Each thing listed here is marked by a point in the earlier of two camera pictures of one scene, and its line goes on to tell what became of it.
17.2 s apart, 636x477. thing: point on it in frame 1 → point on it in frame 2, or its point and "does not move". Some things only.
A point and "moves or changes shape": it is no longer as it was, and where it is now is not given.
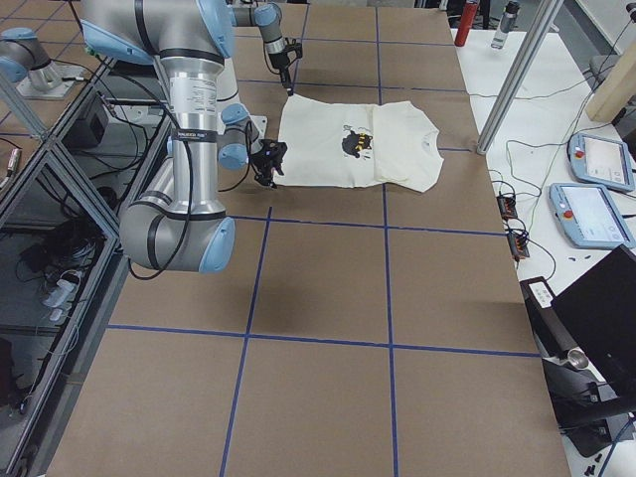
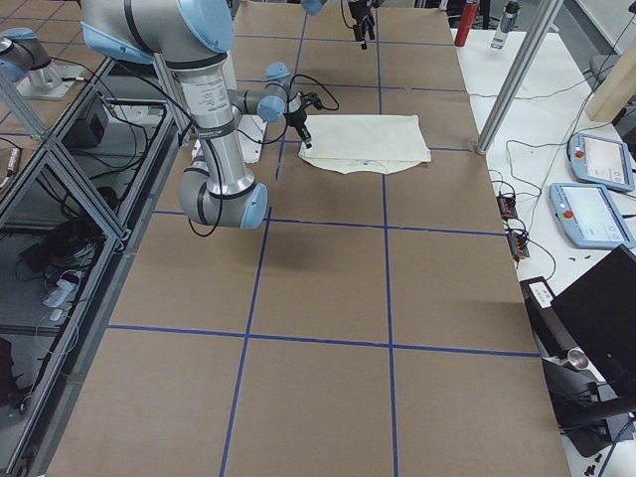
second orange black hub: x=517 y=245 does not move
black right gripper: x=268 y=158 → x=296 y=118
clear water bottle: x=506 y=24 does not move
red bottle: x=468 y=15 does not move
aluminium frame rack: x=63 y=259 does not move
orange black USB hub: x=507 y=206 does not move
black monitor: x=598 y=310 does not move
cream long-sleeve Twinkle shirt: x=329 y=142 moves or changes shape
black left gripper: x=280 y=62 → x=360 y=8
